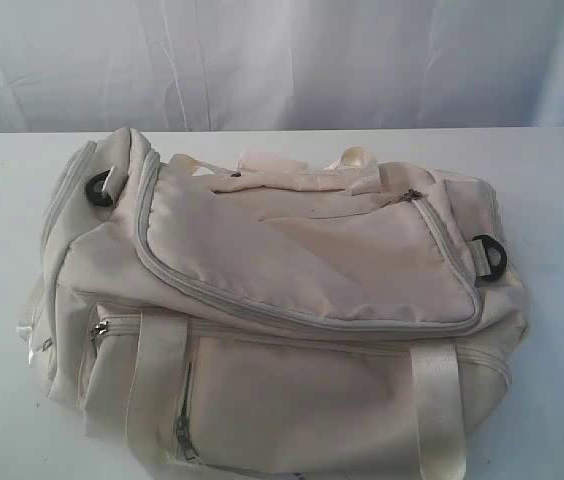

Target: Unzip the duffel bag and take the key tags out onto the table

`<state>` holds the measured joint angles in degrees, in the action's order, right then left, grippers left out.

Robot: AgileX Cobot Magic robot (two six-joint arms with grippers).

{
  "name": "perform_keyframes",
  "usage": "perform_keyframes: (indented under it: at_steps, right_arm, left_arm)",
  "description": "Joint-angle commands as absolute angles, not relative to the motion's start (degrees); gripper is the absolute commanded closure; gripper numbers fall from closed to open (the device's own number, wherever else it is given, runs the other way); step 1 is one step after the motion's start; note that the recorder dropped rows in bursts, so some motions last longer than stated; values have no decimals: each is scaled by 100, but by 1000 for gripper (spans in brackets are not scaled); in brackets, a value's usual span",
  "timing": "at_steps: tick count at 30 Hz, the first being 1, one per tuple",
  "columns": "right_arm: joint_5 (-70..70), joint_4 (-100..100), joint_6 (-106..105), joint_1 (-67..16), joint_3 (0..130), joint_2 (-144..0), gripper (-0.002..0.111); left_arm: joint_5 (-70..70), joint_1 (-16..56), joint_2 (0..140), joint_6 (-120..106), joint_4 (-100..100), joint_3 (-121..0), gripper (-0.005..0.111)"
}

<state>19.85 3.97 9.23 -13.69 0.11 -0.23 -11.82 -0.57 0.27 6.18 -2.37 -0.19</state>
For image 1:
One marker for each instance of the beige duffel bag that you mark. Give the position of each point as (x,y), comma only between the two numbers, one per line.
(274,318)

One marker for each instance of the white backdrop curtain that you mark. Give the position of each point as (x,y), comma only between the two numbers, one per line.
(279,65)

